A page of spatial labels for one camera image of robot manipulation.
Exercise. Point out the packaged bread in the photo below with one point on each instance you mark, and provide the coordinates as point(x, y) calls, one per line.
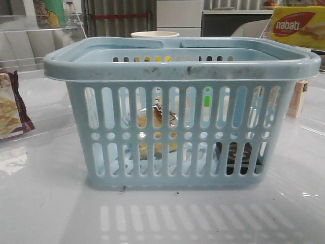
point(157, 122)

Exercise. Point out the clear acrylic left display shelf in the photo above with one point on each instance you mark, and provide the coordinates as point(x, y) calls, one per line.
point(24, 44)

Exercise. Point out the brown cracker bag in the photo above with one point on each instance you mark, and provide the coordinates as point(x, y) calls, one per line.
point(14, 118)

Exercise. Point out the yellow nabati wafer box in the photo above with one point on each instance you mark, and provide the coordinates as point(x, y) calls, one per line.
point(298, 26)

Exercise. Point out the beige corn snack box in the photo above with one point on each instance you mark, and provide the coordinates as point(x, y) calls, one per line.
point(297, 100)

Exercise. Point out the plate with fruit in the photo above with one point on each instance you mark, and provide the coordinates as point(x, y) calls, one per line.
point(270, 3)

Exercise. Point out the green cartoon snack bag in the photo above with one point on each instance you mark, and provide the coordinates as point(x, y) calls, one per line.
point(49, 13)

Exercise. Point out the white cabinet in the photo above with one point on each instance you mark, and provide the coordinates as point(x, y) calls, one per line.
point(183, 17)

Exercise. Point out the stanchion with red belt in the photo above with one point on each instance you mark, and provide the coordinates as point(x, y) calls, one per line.
point(118, 25)

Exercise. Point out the light blue plastic basket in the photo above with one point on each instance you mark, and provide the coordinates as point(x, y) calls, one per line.
point(110, 79)

